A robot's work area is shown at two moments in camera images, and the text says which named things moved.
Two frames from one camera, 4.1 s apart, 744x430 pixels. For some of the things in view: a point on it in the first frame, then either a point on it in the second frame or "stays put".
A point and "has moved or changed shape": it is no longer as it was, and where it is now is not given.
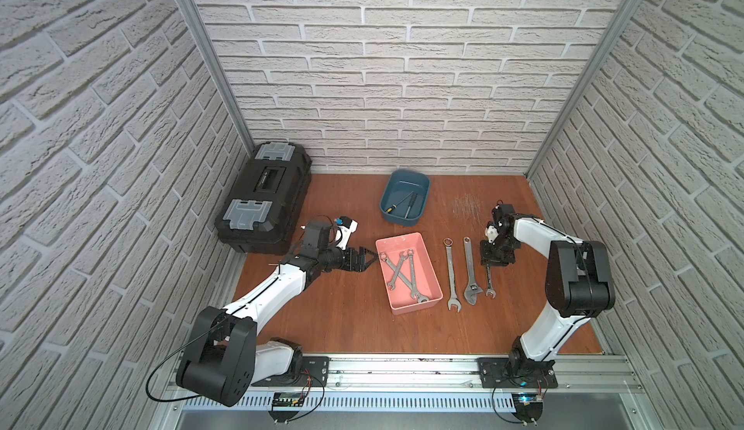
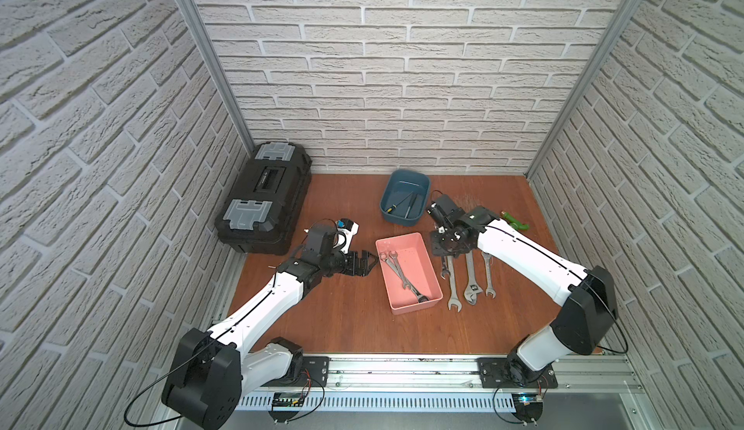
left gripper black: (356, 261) stays put
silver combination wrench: (403, 256) has moved or changed shape
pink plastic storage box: (426, 280) stays put
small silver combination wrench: (489, 290) stays put
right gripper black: (488, 258) to (437, 250)
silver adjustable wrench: (473, 290) stays put
